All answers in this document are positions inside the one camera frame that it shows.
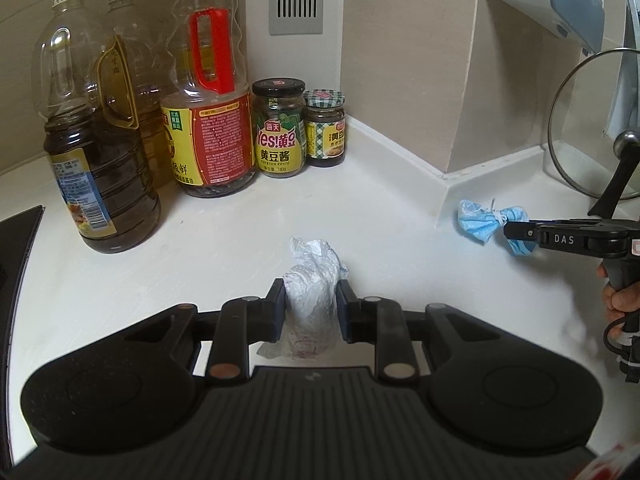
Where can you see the red handle oil jug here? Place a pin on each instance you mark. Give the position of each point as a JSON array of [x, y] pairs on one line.
[[206, 108]]

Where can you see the glass pot lid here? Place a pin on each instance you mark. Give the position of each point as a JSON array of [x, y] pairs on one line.
[[593, 129]]

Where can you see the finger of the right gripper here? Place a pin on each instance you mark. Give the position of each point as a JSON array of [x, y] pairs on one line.
[[560, 222], [521, 237]]

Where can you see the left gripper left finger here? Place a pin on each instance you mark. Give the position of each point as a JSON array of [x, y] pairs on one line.
[[240, 323]]

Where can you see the blue face mask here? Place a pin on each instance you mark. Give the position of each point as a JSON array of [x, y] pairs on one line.
[[483, 223]]

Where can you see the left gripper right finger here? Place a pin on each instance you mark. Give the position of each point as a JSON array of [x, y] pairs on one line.
[[381, 323]]

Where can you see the green label sauce jar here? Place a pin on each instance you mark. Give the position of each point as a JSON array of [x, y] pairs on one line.
[[279, 138]]

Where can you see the person right hand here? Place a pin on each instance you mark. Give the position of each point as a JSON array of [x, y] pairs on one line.
[[617, 303]]

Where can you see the checkered lid sauce jar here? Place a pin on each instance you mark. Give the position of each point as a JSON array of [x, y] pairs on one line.
[[325, 127]]

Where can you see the white tissue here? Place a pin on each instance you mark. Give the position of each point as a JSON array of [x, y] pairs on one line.
[[310, 329]]

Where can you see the dark soy sauce jug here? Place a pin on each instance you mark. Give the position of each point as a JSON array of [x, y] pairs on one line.
[[83, 91]]

